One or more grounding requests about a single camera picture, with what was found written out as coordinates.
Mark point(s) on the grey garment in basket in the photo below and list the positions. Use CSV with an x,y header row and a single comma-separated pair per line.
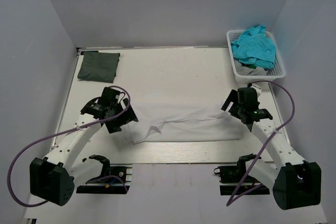
x,y
248,70

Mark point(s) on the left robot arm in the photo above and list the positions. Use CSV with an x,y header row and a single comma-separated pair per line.
x,y
55,177

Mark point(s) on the white t-shirt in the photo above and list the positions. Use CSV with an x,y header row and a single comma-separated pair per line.
x,y
181,123

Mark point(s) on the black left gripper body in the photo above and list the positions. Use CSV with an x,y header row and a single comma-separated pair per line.
x,y
124,118

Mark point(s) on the dark green folded t-shirt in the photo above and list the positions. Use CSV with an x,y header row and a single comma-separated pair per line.
x,y
99,67

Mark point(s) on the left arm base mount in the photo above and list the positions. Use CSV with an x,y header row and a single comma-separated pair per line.
x,y
115,180

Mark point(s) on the teal t-shirt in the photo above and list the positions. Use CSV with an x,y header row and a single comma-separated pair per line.
x,y
253,47

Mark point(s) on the white plastic basket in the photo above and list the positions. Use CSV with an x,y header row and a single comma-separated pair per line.
x,y
277,72

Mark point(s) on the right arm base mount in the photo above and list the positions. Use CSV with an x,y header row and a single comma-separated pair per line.
x,y
229,177

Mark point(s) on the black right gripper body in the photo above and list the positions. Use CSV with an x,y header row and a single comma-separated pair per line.
x,y
237,107

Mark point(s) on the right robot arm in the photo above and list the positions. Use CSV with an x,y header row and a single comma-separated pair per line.
x,y
277,168

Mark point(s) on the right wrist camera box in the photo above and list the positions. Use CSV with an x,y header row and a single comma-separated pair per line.
x,y
256,87

